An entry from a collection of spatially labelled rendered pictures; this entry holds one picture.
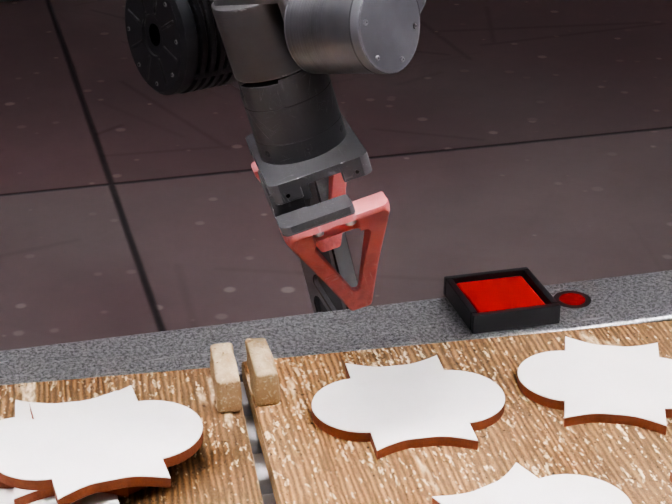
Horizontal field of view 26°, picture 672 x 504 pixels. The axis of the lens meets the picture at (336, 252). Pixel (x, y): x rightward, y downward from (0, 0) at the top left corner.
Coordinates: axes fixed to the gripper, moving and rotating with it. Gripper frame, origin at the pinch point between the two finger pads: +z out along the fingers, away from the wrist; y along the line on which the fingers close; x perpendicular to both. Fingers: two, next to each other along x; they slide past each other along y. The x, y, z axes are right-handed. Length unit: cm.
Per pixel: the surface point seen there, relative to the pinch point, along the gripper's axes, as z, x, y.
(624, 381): 16.5, -17.1, 0.2
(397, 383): 12.0, -1.5, 3.2
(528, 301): 17.0, -15.1, 16.7
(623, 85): 134, -127, 328
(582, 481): 14.9, -9.8, -11.3
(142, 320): 94, 30, 200
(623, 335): 17.9, -20.0, 8.3
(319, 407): 10.4, 4.5, 1.1
